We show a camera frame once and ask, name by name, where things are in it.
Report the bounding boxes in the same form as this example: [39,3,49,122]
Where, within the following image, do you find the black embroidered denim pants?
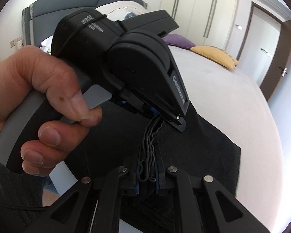
[45,99,242,233]

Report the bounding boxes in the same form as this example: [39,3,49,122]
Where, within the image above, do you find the blue and beige clothing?
[124,12,137,20]

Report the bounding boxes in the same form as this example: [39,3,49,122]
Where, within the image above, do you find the person's left hand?
[0,45,102,177]

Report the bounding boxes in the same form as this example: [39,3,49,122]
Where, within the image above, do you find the purple cushion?
[162,34,196,50]

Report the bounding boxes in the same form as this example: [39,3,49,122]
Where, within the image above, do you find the large white pillow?
[96,1,149,22]

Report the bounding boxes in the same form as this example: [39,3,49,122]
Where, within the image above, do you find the white bed mattress sheet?
[153,45,282,232]

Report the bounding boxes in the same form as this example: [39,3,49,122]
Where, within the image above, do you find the yellow cushion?
[190,46,239,70]

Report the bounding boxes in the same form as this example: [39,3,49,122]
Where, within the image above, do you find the small white pillow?
[40,35,53,54]

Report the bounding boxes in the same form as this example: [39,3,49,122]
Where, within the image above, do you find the dark grey bed headboard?
[22,0,148,47]

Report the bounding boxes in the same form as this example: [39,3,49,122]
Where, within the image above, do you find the cream wardrobe with handles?
[160,0,238,49]

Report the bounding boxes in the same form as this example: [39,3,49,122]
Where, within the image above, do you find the wall light switch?
[16,39,23,50]

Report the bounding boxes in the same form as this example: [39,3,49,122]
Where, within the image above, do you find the wall power socket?
[10,39,17,48]

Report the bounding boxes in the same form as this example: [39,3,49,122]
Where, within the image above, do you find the white door brown frame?
[237,2,291,101]

